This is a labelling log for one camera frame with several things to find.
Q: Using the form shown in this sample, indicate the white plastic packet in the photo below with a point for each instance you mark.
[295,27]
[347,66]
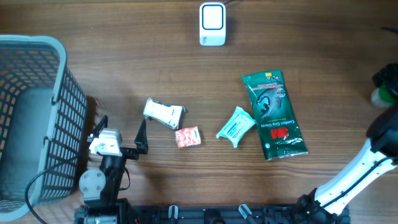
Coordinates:
[169,115]

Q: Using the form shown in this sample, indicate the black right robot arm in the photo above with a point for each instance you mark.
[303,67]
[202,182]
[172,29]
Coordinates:
[327,204]

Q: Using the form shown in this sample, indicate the green glove package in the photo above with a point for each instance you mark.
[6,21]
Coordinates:
[277,127]

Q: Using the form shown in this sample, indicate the white barcode scanner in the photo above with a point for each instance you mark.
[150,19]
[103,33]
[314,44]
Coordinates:
[212,24]

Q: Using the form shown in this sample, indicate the grey plastic basket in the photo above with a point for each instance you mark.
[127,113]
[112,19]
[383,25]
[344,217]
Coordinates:
[43,113]

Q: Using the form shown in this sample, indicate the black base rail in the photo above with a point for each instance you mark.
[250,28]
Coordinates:
[278,214]

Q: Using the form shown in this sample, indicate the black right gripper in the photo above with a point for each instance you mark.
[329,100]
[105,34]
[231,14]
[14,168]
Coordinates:
[386,73]

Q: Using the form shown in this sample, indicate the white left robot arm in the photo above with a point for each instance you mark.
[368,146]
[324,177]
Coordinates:
[100,187]

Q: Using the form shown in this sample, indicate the teal tissue pack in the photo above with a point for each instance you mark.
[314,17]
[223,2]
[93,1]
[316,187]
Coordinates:
[236,127]

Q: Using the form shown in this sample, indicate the red patterned small box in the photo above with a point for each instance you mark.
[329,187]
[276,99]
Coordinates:
[187,137]

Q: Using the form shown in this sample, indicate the green lid jar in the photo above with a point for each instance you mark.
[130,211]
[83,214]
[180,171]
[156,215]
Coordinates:
[381,98]

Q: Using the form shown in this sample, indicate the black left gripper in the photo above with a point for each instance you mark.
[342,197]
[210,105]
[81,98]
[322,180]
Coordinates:
[140,142]

